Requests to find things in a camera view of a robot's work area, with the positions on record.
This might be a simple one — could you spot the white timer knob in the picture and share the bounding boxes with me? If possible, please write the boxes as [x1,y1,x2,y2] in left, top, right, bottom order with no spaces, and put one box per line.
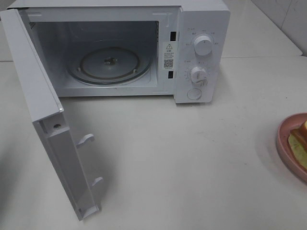
[190,67,208,84]

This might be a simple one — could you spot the white microwave door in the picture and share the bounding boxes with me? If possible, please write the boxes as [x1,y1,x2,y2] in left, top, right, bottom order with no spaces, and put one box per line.
[0,9,99,220]

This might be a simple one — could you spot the pink round plate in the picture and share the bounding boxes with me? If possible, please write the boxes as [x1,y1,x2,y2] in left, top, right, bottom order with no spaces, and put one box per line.
[276,113,307,183]

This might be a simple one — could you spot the round door release button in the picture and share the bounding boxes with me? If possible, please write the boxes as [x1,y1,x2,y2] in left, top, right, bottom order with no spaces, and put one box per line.
[187,89,201,100]

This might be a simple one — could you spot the white warning label sticker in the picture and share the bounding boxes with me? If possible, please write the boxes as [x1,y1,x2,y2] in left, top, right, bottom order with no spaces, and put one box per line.
[162,41,177,69]

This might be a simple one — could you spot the white microwave oven body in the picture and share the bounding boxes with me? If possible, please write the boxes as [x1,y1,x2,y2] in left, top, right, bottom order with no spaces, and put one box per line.
[6,0,230,104]

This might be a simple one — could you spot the glass microwave turntable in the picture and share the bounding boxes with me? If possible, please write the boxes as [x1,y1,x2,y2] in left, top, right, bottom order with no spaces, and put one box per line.
[66,40,155,85]

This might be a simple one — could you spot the white upper power knob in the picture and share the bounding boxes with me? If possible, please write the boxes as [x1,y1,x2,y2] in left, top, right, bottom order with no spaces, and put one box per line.
[193,34,213,56]

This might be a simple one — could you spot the white bread top slice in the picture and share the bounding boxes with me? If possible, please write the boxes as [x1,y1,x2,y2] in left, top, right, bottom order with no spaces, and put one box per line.
[299,121,307,139]

